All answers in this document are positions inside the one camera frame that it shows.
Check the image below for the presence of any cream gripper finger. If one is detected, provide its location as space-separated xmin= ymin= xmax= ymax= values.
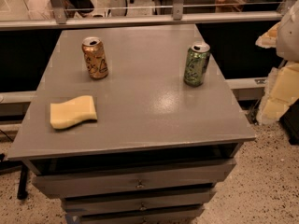
xmin=256 ymin=62 xmax=299 ymax=124
xmin=255 ymin=22 xmax=280 ymax=49

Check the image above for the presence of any green soda can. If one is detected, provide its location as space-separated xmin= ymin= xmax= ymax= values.
xmin=184 ymin=41 xmax=210 ymax=87

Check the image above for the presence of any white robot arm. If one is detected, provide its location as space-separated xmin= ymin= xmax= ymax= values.
xmin=255 ymin=0 xmax=299 ymax=124

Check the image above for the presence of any gold soda can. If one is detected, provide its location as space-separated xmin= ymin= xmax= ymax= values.
xmin=82 ymin=36 xmax=108 ymax=79

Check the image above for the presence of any yellow sponge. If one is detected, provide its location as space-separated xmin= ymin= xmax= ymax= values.
xmin=50 ymin=95 xmax=97 ymax=130

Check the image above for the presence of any top grey drawer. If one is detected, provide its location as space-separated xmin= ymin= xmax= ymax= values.
xmin=33 ymin=159 xmax=235 ymax=198

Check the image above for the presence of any grey drawer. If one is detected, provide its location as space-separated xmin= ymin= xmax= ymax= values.
xmin=33 ymin=159 xmax=235 ymax=198
xmin=62 ymin=188 xmax=216 ymax=216
xmin=65 ymin=205 xmax=203 ymax=224

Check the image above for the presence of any middle grey drawer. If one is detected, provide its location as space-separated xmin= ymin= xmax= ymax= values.
xmin=62 ymin=188 xmax=216 ymax=216

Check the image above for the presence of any grey drawer cabinet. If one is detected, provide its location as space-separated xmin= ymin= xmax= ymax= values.
xmin=7 ymin=23 xmax=257 ymax=224

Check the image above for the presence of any bottom grey drawer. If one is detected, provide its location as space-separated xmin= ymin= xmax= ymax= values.
xmin=65 ymin=205 xmax=203 ymax=224

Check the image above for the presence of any person in background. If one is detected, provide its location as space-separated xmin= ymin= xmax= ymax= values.
xmin=27 ymin=0 xmax=94 ymax=20

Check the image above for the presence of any metal railing with glass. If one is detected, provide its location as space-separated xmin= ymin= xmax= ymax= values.
xmin=0 ymin=0 xmax=298 ymax=31

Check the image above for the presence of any black stand leg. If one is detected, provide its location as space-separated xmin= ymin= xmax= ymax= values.
xmin=17 ymin=165 xmax=28 ymax=200

